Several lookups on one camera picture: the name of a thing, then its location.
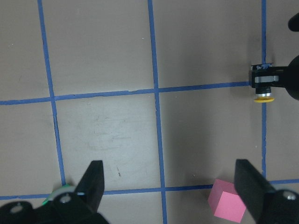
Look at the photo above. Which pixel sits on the pink cube near left base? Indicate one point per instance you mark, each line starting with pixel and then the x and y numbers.
pixel 225 202

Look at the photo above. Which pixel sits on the green cube near left base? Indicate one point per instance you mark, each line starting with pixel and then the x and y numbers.
pixel 55 193

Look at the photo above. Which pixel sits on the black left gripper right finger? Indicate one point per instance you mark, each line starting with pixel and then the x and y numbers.
pixel 253 189

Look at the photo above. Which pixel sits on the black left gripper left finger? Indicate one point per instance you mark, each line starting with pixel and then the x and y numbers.
pixel 92 185

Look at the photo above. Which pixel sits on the yellow push button switch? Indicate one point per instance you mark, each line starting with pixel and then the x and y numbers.
pixel 263 95

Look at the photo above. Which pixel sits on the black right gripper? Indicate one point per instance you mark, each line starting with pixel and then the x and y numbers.
pixel 280 76

